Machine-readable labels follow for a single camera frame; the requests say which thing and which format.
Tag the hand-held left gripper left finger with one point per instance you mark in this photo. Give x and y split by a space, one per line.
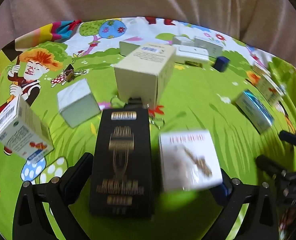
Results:
73 185

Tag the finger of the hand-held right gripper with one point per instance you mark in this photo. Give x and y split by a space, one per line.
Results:
269 163
289 137

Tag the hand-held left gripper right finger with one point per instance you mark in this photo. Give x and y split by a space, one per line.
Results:
224 190

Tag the white box with gold print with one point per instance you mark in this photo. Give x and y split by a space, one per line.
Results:
185 155

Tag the black box with gold print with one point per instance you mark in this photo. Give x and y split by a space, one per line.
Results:
123 155

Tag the yellow and white box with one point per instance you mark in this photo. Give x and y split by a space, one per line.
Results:
261 70

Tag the beige box with barcode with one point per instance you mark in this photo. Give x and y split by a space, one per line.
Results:
138 80

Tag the white box with pink print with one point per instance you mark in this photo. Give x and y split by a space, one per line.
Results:
126 48

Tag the blue and white box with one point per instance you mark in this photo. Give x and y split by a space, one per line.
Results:
254 110

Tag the white green box orange print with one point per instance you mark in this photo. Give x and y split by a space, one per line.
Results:
269 90

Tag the white box with orange print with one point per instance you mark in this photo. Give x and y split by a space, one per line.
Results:
20 130

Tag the plain white cube box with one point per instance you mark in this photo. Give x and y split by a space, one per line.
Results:
75 100

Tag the cartoon printed green blanket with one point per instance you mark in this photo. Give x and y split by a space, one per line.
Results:
200 100

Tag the dark blue small box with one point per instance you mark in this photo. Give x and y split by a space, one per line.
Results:
221 63

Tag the patterned binder clip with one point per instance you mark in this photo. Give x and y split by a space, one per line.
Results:
68 74

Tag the white box with green print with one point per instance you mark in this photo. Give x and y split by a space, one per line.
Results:
209 45

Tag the flat white box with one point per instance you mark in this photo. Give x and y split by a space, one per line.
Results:
190 52

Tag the small white box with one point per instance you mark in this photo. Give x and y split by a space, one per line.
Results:
183 40

